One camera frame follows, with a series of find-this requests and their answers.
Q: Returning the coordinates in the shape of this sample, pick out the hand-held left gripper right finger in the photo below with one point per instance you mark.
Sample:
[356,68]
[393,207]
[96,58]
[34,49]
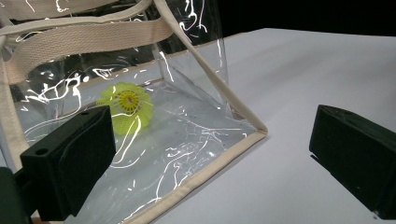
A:
[355,149]

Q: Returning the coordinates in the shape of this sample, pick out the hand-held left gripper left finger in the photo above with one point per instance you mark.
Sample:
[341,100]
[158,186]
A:
[71,161]

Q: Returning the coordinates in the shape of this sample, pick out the yellow shuttlecock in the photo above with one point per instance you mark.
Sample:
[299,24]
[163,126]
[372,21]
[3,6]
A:
[134,115]

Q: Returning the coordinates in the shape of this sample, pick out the clear bag with beige trim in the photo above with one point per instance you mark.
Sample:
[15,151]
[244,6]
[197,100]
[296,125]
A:
[186,149]

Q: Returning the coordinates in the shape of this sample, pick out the white table cover sheet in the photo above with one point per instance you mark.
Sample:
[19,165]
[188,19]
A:
[295,77]

